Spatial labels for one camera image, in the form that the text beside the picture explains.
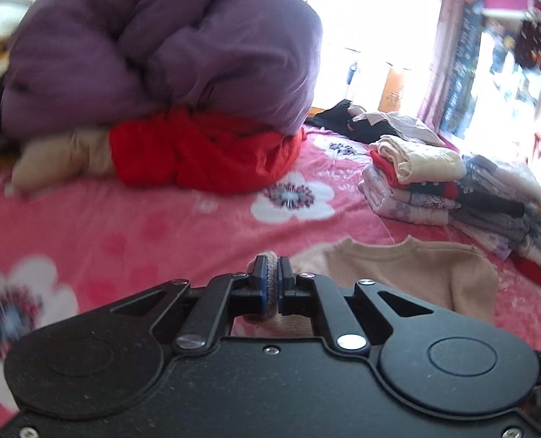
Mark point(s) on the beige knit sweater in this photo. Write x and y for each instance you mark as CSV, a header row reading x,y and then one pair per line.
x,y
412,273

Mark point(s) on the dark blue wall banner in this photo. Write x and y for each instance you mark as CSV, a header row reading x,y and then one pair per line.
x,y
462,77

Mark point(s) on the purple quilt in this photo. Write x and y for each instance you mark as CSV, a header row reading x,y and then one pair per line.
x,y
160,41

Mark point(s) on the beige pillow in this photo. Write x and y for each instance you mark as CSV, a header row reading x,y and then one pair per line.
x,y
60,159

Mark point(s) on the mauve curtain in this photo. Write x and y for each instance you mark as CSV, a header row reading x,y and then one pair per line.
x,y
444,54

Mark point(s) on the pink floral bed sheet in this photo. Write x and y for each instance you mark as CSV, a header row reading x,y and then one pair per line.
x,y
138,237

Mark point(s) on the orange cardboard box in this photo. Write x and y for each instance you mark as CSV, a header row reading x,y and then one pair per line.
x,y
393,91

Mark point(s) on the cream-topped folded clothes stack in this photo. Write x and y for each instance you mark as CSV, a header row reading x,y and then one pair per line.
x,y
412,182

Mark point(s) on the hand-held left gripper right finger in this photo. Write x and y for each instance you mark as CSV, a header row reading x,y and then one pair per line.
x,y
283,283

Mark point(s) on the pale grey garment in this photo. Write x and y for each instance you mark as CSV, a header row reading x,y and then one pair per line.
x,y
402,125

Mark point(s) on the red quilt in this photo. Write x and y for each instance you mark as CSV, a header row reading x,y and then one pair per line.
x,y
197,155

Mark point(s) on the black garment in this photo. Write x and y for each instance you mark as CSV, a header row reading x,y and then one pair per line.
x,y
332,118

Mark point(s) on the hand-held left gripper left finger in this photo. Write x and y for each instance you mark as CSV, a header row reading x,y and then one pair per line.
x,y
262,283

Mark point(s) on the grey folded clothes stack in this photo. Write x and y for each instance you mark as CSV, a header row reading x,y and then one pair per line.
x,y
498,210

